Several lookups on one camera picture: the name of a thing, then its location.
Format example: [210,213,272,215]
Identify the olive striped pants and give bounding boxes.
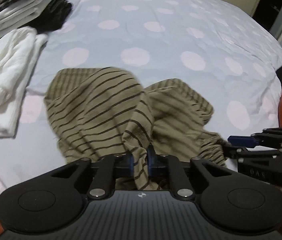
[44,67,225,190]

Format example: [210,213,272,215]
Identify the folded white gauze garment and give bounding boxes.
[0,27,48,138]

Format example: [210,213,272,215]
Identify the polka dot bed sheet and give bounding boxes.
[0,0,282,194]

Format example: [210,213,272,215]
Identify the folded black clothes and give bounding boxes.
[27,0,73,33]

